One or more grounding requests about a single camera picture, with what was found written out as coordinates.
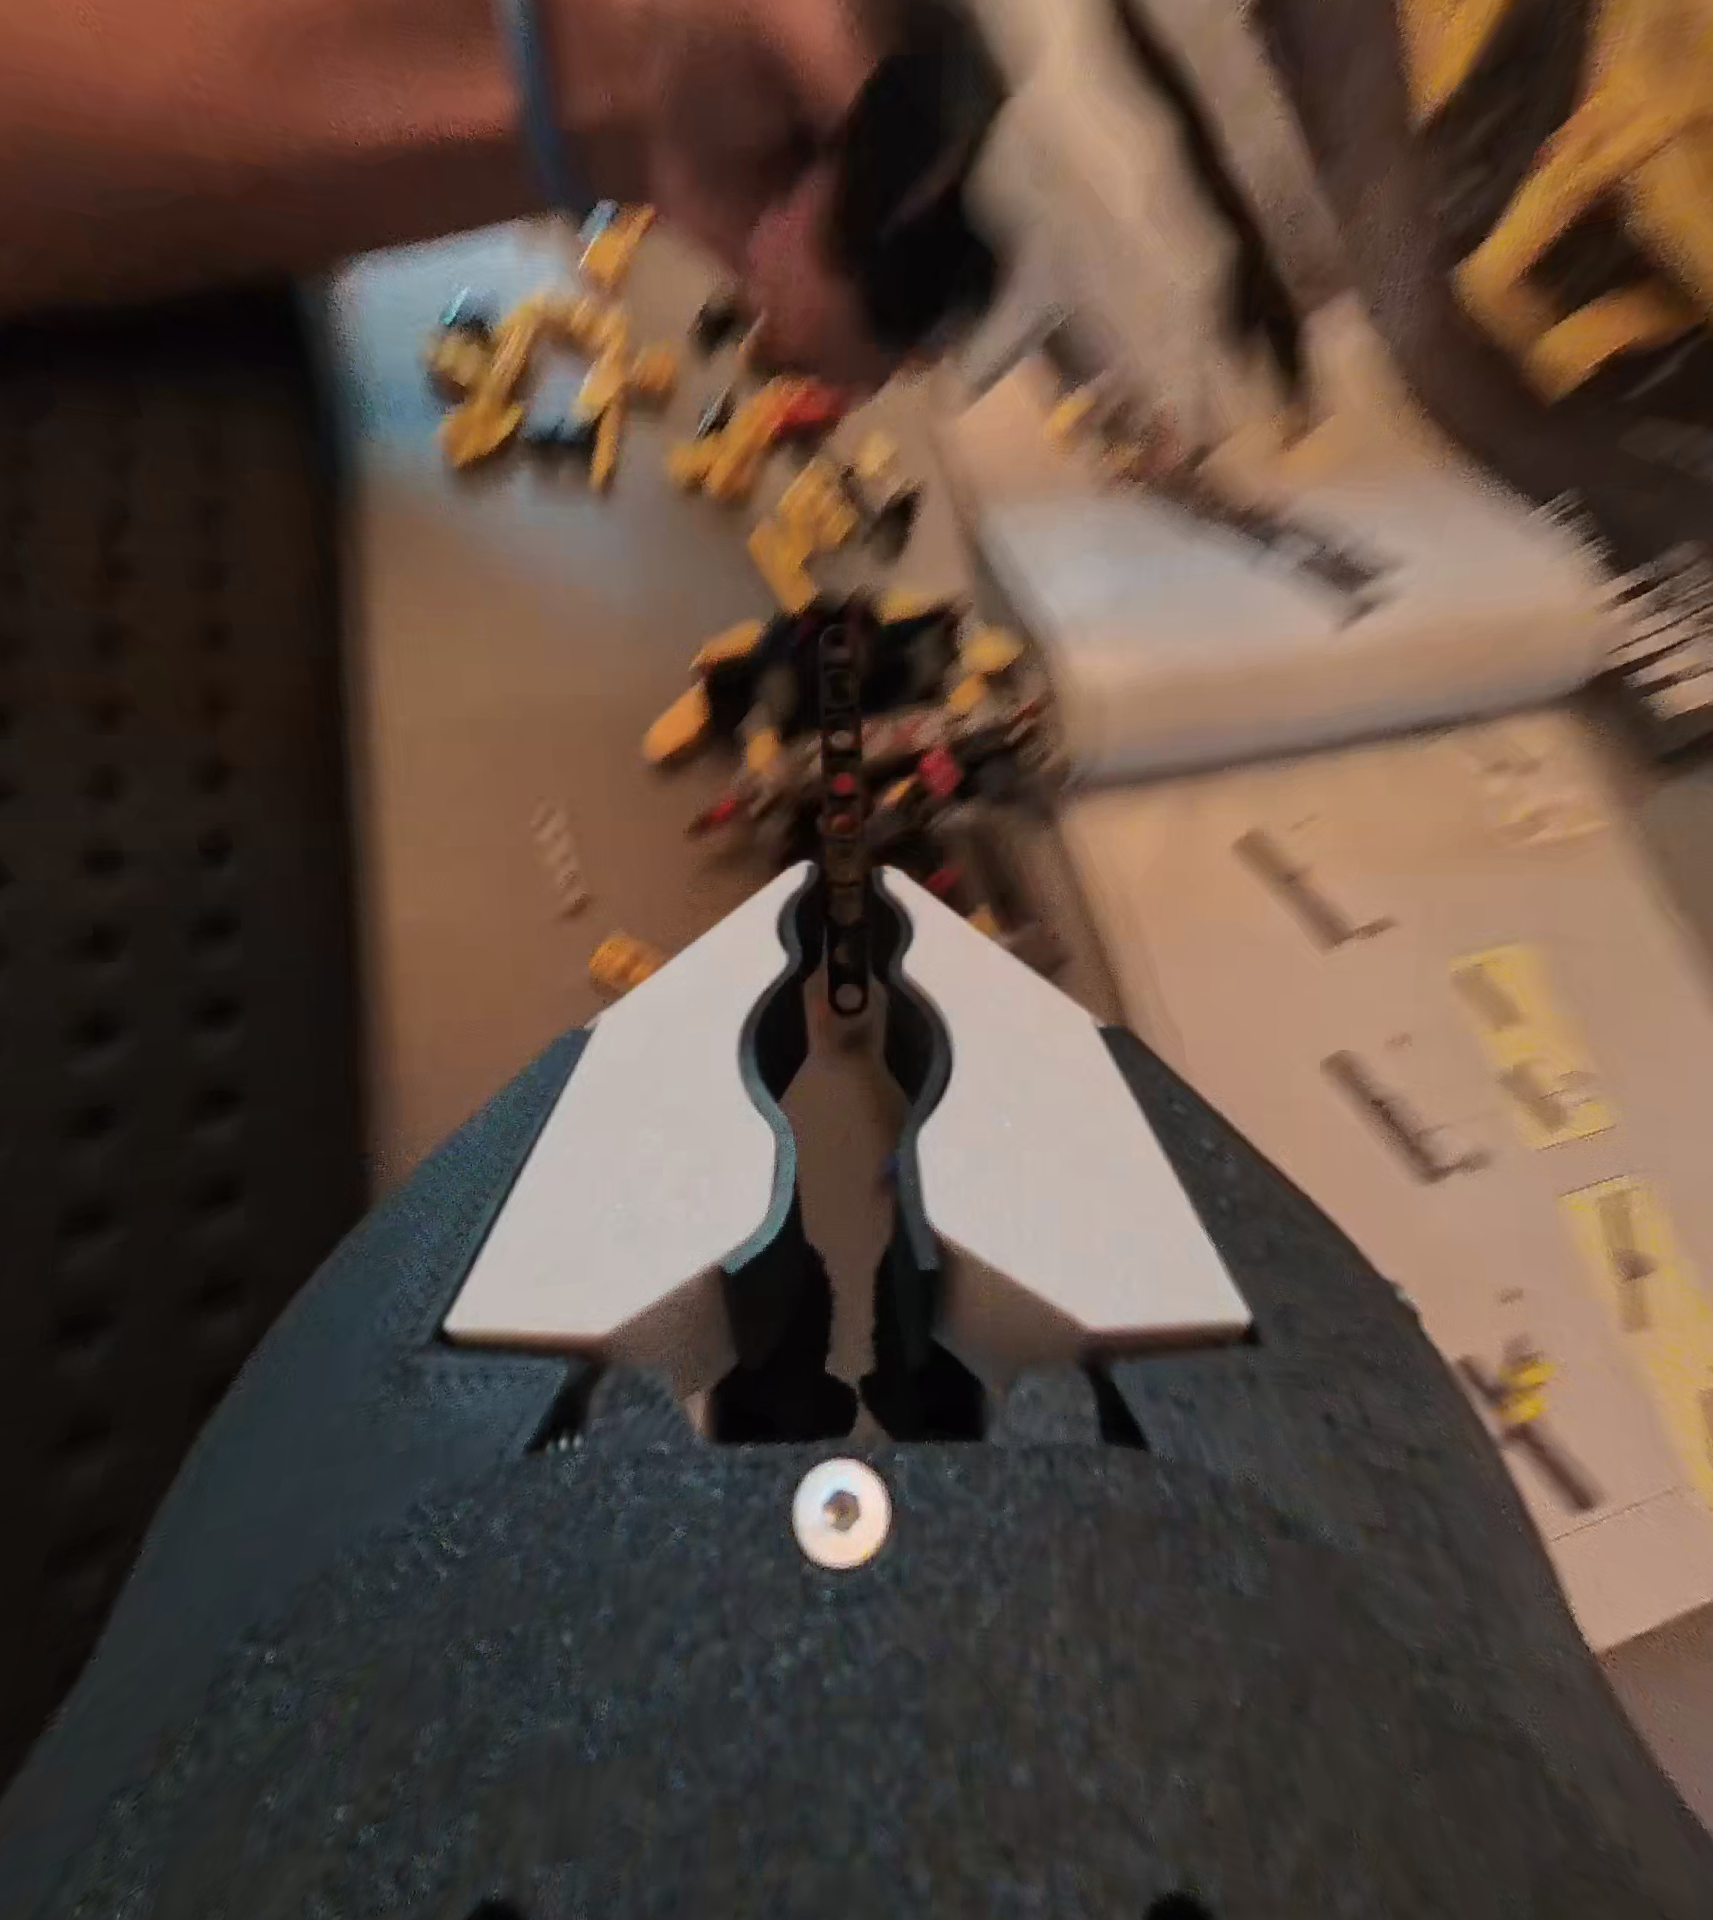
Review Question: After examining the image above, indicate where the person's left forearm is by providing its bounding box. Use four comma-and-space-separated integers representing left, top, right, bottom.
0, 0, 545, 342

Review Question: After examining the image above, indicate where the blue wristband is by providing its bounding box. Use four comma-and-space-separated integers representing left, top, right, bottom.
493, 0, 598, 223

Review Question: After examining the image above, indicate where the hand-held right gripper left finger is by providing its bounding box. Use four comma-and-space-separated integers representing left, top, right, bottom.
440, 861, 862, 1444

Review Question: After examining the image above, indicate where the pile of yellow lego connectors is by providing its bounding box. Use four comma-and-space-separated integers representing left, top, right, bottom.
416, 201, 937, 604

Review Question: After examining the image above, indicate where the lego set box yellow car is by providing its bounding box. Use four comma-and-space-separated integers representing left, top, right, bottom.
1246, 0, 1713, 758

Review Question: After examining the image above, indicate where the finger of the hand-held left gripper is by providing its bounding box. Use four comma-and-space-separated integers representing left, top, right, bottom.
972, 0, 1341, 408

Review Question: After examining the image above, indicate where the person's left hand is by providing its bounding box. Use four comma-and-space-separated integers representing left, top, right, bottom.
557, 0, 978, 386

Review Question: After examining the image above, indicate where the lego car chassis assembly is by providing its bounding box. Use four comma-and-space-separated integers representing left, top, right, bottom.
633, 590, 1071, 934

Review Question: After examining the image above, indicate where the lego instruction booklet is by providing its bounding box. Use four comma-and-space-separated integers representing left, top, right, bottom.
943, 301, 1713, 1654

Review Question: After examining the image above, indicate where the long black lego beam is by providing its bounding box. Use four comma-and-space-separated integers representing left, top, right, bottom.
812, 598, 883, 1024

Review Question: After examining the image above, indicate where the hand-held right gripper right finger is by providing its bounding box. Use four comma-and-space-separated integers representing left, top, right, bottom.
860, 866, 1257, 1444

